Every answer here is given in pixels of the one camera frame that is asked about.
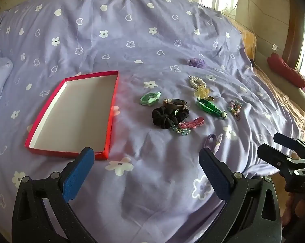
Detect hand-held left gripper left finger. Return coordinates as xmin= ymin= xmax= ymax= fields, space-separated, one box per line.
xmin=12 ymin=147 xmax=97 ymax=243

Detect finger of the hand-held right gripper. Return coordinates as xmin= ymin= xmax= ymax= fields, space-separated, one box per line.
xmin=257 ymin=143 xmax=299 ymax=173
xmin=273 ymin=132 xmax=305 ymax=157

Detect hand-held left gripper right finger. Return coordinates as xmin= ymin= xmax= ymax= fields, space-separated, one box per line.
xmin=198 ymin=147 xmax=282 ymax=243

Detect blue bead bracelet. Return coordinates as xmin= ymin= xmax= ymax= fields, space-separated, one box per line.
xmin=171 ymin=125 xmax=193 ymax=136

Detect pink hair clips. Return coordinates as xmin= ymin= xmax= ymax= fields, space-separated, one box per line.
xmin=179 ymin=117 xmax=205 ymax=129

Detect pastel bead bracelet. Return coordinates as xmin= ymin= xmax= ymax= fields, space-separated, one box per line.
xmin=228 ymin=99 xmax=242 ymax=121

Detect red shallow box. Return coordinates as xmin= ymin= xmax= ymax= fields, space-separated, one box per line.
xmin=24 ymin=70 xmax=120 ymax=160

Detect green braided panda bracelet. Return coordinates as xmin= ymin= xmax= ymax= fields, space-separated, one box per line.
xmin=196 ymin=99 xmax=227 ymax=120

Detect green hair ties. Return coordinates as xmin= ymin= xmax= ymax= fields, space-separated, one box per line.
xmin=140 ymin=91 xmax=161 ymax=106

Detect person's right hand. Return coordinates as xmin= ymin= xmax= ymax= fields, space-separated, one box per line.
xmin=282 ymin=192 xmax=305 ymax=229

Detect red slipper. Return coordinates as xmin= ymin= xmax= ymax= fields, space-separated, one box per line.
xmin=266 ymin=53 xmax=305 ymax=88

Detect pearl hair clip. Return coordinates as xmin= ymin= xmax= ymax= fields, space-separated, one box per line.
xmin=188 ymin=76 xmax=206 ymax=89

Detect orange bed sheet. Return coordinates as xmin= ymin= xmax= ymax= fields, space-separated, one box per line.
xmin=234 ymin=21 xmax=305 ymax=134

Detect purple flower scrunchie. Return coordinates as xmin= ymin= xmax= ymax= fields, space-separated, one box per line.
xmin=187 ymin=57 xmax=206 ymax=68

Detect purple flower print blanket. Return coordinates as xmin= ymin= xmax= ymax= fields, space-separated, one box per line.
xmin=0 ymin=0 xmax=305 ymax=243

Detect wooden door frame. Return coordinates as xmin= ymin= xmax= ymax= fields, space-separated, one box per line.
xmin=284 ymin=0 xmax=305 ymax=74

